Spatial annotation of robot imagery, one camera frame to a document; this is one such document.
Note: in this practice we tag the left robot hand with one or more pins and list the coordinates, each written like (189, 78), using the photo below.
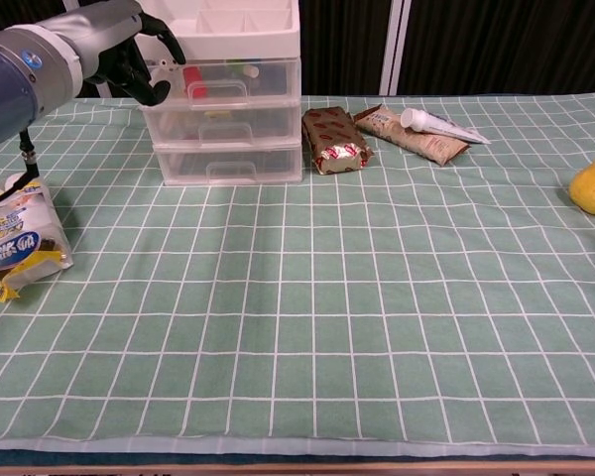
(109, 54)

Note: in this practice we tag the clear plastic drawer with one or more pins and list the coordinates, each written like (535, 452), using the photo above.
(277, 126)
(273, 82)
(282, 166)

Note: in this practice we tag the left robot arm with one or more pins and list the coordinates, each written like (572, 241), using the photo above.
(15, 84)

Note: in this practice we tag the white plastic drawer cabinet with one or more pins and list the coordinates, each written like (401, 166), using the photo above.
(238, 42)

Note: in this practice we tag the small yellowish object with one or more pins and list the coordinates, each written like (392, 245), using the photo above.
(218, 114)

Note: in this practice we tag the gold red snack package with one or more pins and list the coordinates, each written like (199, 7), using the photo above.
(332, 136)

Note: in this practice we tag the green checked tablecloth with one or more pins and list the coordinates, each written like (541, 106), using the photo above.
(297, 307)

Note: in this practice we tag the brown snack package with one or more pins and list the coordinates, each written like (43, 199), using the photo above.
(421, 141)

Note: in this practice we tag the white toothpaste tube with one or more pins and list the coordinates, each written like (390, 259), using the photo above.
(441, 126)

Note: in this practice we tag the black pleated curtain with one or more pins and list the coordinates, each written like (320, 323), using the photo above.
(501, 44)

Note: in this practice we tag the white frame post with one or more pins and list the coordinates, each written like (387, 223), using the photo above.
(394, 49)

